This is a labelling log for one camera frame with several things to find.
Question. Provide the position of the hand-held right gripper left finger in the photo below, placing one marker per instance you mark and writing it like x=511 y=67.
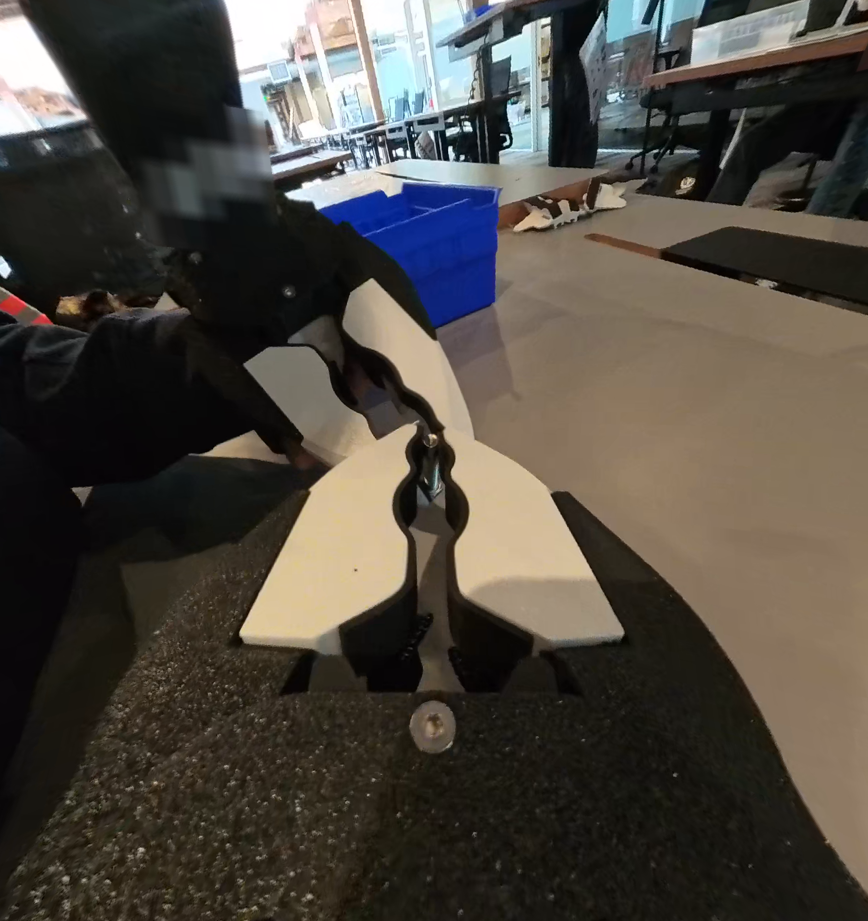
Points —
x=333 y=568

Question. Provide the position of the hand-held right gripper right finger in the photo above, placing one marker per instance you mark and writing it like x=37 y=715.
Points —
x=534 y=568

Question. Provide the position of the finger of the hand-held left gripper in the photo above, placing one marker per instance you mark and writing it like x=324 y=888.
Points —
x=419 y=360
x=311 y=403

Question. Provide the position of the silver hex nut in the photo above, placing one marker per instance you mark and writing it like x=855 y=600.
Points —
x=429 y=436

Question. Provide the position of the silver steel bolt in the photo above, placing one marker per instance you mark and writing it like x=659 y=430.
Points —
x=431 y=471

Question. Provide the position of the blue plastic bin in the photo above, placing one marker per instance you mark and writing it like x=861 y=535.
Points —
x=448 y=244

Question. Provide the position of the person's left forearm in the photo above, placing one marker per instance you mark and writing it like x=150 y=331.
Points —
x=117 y=388

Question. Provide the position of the person's left hand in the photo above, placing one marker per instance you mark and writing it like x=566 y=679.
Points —
x=308 y=457

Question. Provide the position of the grey wood-edged table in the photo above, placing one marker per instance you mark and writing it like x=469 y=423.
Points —
x=491 y=176

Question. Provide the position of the white black patterned item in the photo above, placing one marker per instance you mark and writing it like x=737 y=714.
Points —
x=570 y=205

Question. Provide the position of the row of office desks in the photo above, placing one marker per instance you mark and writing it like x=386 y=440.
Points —
x=419 y=129

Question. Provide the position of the wooden pillar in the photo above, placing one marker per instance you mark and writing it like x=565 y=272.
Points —
x=365 y=65

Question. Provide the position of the orange reflective cone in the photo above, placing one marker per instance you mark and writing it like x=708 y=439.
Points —
x=9 y=295

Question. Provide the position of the person's dark printed sweatshirt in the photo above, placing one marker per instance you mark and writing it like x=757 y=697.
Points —
x=9 y=575

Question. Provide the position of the wooden standing desk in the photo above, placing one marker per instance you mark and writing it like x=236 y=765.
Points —
x=491 y=21

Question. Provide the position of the wooden office desk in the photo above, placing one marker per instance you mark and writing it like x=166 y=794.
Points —
x=757 y=65

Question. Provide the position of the clear plastic box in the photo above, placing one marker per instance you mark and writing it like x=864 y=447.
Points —
x=743 y=32

